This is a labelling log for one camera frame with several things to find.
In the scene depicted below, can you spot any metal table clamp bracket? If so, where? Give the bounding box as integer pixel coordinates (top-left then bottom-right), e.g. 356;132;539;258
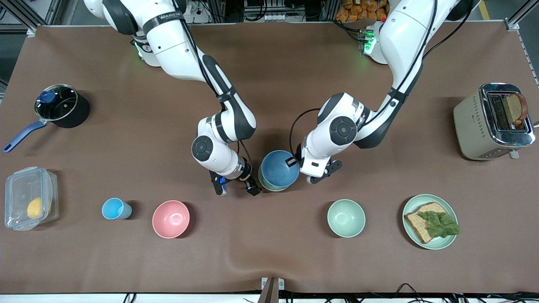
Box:
261;277;285;303

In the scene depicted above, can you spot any blue bowl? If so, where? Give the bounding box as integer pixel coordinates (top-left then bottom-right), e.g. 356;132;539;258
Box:
259;150;300;189

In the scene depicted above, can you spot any light green bowl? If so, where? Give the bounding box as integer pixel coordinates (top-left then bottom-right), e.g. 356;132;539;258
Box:
327;199;366;238
258;166;291;192

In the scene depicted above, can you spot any glass pot lid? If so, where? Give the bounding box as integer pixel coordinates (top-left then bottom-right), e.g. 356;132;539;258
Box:
35;84;79;122

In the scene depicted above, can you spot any brown table mat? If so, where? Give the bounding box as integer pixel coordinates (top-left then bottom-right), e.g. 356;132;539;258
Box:
0;23;539;294

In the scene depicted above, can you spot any wholemeal bread slice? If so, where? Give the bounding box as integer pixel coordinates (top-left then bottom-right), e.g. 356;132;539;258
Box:
404;202;449;245

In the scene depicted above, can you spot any pink bowl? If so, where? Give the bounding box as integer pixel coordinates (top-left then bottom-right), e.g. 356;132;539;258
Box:
152;200;191;239

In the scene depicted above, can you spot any light green plate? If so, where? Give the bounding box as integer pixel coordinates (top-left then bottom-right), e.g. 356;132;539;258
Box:
402;194;459;250

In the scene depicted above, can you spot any green lettuce leaf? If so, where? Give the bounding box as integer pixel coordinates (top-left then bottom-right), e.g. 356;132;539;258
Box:
417;210;461;239

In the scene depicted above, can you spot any bag of orange snacks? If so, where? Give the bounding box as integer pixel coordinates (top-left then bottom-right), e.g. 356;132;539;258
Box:
336;0;388;22

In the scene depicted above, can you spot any black floor cable loop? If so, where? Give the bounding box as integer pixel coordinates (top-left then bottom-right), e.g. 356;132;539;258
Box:
395;283;427;303

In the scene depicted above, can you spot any black pot blue handle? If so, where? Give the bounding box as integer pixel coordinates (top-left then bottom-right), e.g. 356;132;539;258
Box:
3;84;91;153

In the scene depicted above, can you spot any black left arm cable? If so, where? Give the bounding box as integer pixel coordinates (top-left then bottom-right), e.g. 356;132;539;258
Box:
289;0;474;158

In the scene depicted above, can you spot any yellow lemon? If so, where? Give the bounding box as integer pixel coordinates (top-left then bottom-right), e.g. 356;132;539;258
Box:
27;197;44;219

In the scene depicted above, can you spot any clear plastic lidded container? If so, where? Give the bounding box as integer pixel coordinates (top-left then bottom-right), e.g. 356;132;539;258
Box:
4;167;59;231

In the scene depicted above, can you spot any white electrical box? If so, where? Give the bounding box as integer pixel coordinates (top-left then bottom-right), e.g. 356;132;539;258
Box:
243;0;304;23

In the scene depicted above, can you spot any blue cup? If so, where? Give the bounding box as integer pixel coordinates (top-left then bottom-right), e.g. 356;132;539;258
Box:
101;197;132;220

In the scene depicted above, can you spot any brown toast slice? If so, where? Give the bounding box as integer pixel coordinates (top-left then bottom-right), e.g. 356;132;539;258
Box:
503;93;528;126

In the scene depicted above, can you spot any black base cable bundle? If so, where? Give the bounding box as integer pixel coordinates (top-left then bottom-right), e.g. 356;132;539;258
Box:
335;19;365;43

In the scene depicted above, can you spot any silver beige toaster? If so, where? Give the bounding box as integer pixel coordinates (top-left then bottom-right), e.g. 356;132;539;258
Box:
454;83;536;161

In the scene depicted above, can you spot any aluminium frame post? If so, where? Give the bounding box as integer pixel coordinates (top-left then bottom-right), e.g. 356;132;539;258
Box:
0;0;64;37
505;0;539;85

